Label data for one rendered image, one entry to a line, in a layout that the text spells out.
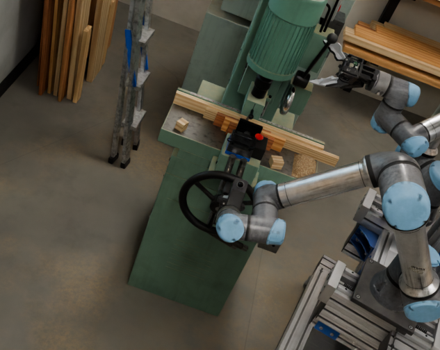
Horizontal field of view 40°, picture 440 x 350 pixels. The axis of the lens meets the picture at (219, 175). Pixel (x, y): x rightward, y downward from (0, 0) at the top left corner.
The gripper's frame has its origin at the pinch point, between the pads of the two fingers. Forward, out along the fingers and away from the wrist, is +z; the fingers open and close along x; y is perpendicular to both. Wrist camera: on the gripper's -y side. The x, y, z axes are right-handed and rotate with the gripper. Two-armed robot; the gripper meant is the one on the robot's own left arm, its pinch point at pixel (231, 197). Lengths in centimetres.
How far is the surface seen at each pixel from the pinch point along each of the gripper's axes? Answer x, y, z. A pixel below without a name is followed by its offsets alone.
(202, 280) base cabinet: 6, 49, 56
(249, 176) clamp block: 4.4, -6.8, 12.6
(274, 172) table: 13.3, -10.0, 21.7
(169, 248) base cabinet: -12, 39, 50
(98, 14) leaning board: -95, -44, 161
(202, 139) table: -15.2, -12.2, 23.1
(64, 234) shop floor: -61, 58, 80
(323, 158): 30.7, -20.1, 33.8
